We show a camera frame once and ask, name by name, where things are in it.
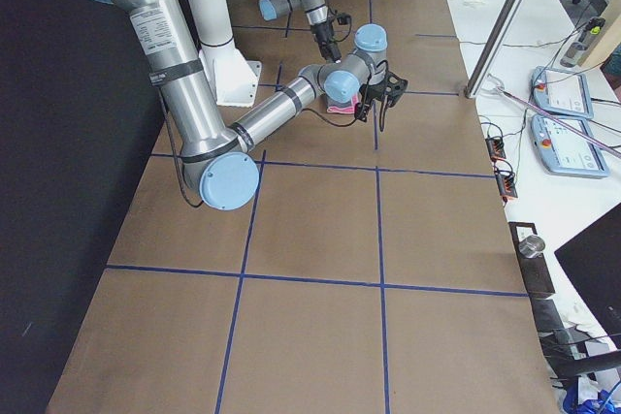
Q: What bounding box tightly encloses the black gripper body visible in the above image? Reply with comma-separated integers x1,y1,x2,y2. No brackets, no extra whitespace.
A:
354,71,409,132
312,13,352,63

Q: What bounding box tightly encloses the pink and grey towel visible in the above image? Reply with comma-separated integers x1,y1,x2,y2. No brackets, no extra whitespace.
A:
325,93,360,115

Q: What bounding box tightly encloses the reacher grabber stick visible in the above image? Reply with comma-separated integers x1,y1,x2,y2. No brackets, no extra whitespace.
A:
486,75,621,159

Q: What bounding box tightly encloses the orange connector block far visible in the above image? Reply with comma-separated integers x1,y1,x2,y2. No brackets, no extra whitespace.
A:
485,136,507,162

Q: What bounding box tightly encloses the orange connector block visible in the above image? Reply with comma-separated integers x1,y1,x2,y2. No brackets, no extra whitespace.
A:
485,136,507,162
494,169,518,202

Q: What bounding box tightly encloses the orange connector block near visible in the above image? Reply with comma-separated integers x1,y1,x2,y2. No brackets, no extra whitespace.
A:
494,169,518,202

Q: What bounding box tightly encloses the far teach pendant tablet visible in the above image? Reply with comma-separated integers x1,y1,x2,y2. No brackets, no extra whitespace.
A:
531,66,594,119

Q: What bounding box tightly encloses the teach pendant tablet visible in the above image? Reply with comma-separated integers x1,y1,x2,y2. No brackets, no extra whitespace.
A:
531,66,594,119
530,114,610,178

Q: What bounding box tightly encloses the near teach pendant tablet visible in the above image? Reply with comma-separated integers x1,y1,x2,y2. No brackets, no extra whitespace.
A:
530,114,610,178

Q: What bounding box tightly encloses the metal cup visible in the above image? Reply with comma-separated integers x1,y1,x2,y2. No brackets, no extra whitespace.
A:
518,235,545,259

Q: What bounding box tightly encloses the black tray under cup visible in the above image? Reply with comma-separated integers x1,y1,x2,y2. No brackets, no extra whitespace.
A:
508,222,555,299

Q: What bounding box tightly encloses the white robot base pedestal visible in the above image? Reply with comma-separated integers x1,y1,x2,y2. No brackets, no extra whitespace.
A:
188,0,258,108

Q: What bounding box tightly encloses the aluminium frame post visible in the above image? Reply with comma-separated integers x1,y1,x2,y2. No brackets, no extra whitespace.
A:
465,0,524,98

